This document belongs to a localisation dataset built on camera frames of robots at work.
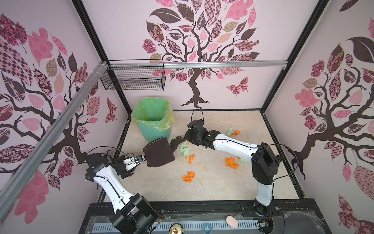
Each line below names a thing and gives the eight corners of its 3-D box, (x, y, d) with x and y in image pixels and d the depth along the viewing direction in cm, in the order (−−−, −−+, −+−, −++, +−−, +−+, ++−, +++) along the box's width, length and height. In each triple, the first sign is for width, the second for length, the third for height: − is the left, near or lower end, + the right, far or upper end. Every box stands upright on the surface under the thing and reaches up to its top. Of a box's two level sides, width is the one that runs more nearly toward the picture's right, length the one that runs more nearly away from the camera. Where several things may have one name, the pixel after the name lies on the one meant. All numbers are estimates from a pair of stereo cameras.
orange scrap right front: (226, 168, 91) (227, 166, 88) (224, 159, 94) (225, 157, 92) (237, 168, 91) (238, 166, 88) (235, 159, 94) (236, 157, 92)
